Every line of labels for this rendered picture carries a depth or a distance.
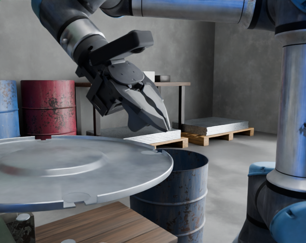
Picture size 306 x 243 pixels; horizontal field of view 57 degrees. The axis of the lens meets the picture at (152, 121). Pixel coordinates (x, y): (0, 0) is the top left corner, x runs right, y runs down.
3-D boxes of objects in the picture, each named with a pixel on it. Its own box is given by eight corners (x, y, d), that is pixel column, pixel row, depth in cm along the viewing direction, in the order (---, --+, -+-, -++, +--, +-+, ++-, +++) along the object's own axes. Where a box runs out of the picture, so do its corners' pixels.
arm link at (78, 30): (99, 18, 54) (63, 18, 48) (113, 33, 53) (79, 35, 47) (86, 48, 58) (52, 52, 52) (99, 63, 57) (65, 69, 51)
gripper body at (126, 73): (131, 110, 55) (96, 67, 58) (153, 78, 50) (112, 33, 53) (103, 120, 50) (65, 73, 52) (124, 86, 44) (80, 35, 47)
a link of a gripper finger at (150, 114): (153, 146, 49) (122, 108, 51) (171, 126, 46) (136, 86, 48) (142, 153, 47) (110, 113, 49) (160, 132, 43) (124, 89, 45)
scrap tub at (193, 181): (169, 217, 182) (170, 145, 175) (222, 247, 149) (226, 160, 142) (113, 240, 156) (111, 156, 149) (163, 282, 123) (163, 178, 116)
